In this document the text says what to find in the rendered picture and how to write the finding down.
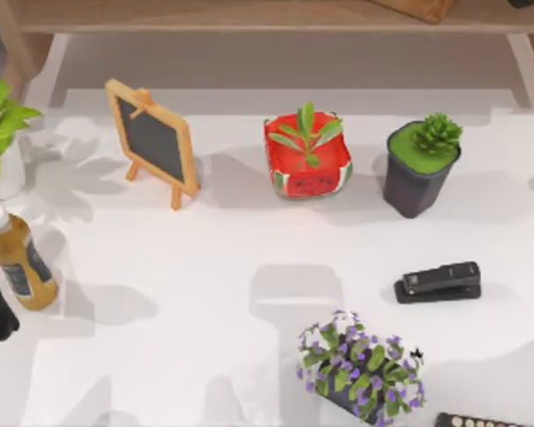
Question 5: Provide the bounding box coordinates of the red watermelon plant pot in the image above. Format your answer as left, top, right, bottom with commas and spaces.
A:
263, 101, 354, 200

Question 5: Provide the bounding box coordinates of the wooden framed blackboard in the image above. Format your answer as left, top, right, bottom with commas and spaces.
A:
104, 78, 202, 212

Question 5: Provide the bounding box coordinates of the black pot with green succulent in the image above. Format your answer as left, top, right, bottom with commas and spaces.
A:
382, 112, 465, 220

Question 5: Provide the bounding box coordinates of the purple flower plant pot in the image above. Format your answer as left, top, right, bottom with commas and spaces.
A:
295, 309, 427, 427

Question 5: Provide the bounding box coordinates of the black stapler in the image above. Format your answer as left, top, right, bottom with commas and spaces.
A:
392, 261, 482, 305

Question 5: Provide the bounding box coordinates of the wooden open shelf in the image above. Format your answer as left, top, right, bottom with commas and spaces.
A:
0, 0, 534, 109

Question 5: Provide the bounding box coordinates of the amber bottle with white cap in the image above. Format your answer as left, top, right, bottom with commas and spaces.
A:
0, 202, 60, 311

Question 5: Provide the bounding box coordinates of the brown wooden item on shelf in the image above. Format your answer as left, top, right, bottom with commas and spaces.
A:
368, 0, 454, 25

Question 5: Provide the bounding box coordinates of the white pot with green leaves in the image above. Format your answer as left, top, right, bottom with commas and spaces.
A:
0, 79, 43, 201

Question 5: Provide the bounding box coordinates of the black box with round dots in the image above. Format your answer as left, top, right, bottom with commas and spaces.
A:
434, 412, 534, 427

